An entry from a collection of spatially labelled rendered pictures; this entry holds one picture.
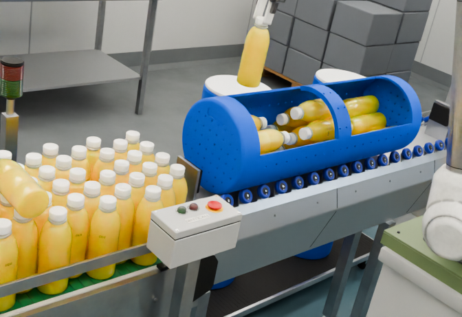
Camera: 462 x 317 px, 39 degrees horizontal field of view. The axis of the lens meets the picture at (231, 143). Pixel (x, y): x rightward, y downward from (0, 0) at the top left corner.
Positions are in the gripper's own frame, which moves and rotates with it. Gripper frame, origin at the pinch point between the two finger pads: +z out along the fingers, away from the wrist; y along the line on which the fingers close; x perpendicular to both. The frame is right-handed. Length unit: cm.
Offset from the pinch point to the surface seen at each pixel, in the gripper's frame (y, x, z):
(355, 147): -19, -39, 37
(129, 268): -29, 46, 61
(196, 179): -14, 19, 47
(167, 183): -24, 37, 40
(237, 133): -17.3, 12.7, 30.5
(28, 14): 318, -73, 110
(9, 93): 23, 61, 37
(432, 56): 244, -488, 94
